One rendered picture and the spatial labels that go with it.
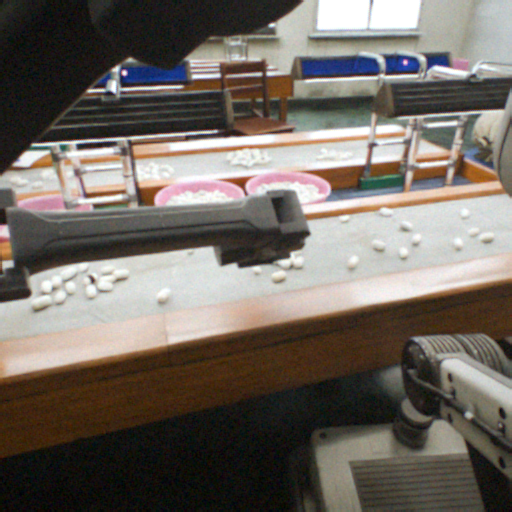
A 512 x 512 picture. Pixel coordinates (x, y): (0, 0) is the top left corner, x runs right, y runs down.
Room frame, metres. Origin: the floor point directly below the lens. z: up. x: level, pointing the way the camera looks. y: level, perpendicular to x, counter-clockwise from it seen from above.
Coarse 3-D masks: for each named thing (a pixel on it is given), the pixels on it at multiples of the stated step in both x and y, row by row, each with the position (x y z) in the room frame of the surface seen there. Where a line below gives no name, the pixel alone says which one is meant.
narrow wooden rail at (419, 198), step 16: (416, 192) 1.16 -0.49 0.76; (432, 192) 1.16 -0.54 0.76; (448, 192) 1.16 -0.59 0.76; (464, 192) 1.17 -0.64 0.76; (480, 192) 1.18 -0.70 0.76; (496, 192) 1.20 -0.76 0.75; (304, 208) 1.05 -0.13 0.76; (320, 208) 1.05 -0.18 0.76; (336, 208) 1.05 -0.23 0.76; (352, 208) 1.06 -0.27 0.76; (368, 208) 1.07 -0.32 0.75; (400, 208) 1.10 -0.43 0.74
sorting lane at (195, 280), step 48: (336, 240) 0.91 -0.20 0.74; (384, 240) 0.91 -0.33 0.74; (432, 240) 0.91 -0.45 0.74; (480, 240) 0.91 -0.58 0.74; (96, 288) 0.70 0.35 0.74; (144, 288) 0.70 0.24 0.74; (192, 288) 0.70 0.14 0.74; (240, 288) 0.70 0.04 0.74; (288, 288) 0.70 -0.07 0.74; (0, 336) 0.55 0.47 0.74
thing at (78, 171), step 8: (112, 72) 1.18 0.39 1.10; (120, 80) 1.19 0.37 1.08; (120, 88) 1.19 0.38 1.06; (72, 144) 1.14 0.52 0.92; (72, 160) 1.14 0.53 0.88; (80, 168) 1.14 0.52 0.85; (88, 168) 1.15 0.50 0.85; (96, 168) 1.16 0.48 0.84; (104, 168) 1.16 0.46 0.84; (112, 168) 1.17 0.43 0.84; (120, 168) 1.17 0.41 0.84; (80, 176) 1.14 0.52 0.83; (136, 176) 1.19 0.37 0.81; (80, 184) 1.14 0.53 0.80; (80, 192) 1.13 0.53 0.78; (96, 208) 1.15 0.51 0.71; (104, 208) 1.16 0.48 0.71; (112, 208) 1.16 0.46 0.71; (120, 208) 1.16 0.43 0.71
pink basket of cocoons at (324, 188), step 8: (256, 176) 1.29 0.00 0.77; (264, 176) 1.31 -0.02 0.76; (272, 176) 1.32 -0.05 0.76; (280, 176) 1.33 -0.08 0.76; (296, 176) 1.32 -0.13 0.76; (304, 176) 1.31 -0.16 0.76; (312, 176) 1.29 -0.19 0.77; (248, 184) 1.22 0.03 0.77; (256, 184) 1.27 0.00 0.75; (304, 184) 1.30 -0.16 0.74; (320, 184) 1.26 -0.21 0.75; (328, 184) 1.22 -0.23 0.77; (248, 192) 1.16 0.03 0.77; (320, 192) 1.24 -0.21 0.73; (328, 192) 1.15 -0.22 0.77; (312, 200) 1.09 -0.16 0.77; (320, 200) 1.11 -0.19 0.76
